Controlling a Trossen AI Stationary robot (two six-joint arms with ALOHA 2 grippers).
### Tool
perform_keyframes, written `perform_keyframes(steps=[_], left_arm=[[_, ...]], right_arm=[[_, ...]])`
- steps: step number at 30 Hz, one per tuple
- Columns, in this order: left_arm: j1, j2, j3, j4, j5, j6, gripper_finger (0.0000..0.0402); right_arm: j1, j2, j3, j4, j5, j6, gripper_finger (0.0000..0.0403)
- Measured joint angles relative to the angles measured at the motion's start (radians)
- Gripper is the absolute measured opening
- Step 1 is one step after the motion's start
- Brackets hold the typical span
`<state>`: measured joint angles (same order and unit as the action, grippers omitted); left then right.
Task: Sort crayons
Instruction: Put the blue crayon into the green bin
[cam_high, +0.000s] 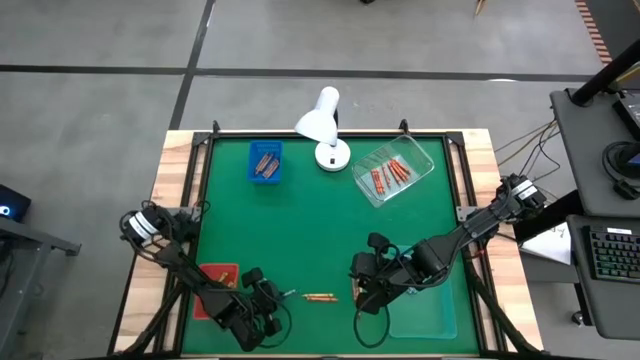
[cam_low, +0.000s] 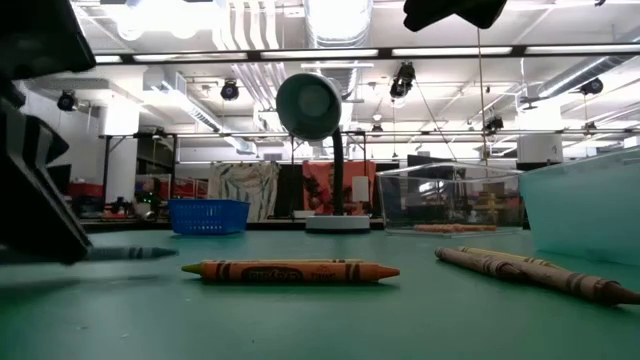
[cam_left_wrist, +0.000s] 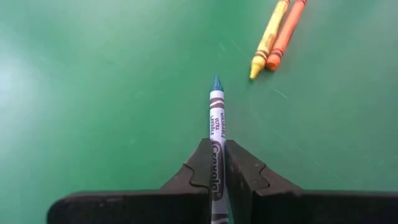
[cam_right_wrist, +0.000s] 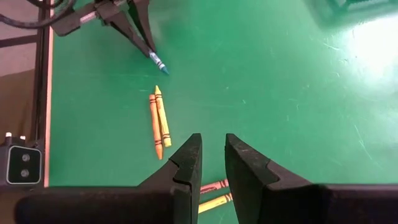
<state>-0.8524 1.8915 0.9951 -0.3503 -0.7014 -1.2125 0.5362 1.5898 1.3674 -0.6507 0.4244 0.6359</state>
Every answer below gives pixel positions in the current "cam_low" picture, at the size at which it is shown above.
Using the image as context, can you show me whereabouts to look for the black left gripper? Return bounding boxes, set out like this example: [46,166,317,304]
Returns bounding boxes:
[0,0,96,169]

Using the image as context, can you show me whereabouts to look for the teal plastic bin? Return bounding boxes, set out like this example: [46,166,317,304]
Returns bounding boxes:
[517,148,640,267]

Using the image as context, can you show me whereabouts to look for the white paper sign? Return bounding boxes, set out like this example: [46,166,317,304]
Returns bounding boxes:
[351,174,370,204]

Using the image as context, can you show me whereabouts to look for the white cylinder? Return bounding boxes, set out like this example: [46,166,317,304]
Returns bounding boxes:
[516,133,565,164]

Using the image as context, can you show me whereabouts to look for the black overhead light bar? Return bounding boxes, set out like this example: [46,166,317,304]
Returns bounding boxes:
[92,45,640,67]

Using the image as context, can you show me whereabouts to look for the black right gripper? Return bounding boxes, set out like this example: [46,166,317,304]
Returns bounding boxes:
[402,0,509,33]

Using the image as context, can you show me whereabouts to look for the orange crayon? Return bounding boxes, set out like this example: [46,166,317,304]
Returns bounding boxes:
[413,223,498,234]
[202,260,402,284]

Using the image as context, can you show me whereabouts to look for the green table mat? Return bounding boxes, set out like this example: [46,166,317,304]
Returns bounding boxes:
[0,227,640,360]

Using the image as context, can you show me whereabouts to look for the white desk lamp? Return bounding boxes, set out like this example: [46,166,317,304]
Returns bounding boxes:
[274,73,372,234]

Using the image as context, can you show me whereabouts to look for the red hanging cloth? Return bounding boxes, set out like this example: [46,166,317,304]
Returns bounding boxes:
[301,159,378,212]

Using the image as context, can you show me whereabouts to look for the blue crayon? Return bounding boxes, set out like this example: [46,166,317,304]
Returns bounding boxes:
[82,245,180,262]

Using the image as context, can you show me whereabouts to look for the clear plastic container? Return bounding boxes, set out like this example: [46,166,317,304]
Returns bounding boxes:
[375,161,525,238]

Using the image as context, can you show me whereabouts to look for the red-brown crayon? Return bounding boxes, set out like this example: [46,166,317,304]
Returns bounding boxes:
[519,263,640,307]
[433,245,536,282]

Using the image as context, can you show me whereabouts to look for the blue plastic basket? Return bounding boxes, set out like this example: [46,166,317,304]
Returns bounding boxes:
[167,198,252,237]

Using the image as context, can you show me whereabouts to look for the black ceiling spotlight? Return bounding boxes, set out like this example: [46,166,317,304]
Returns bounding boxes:
[56,88,80,113]
[482,114,505,135]
[388,61,417,100]
[578,76,605,97]
[219,78,241,102]

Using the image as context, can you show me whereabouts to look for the patterned hanging cloth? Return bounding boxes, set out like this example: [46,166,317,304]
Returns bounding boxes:
[207,162,281,222]

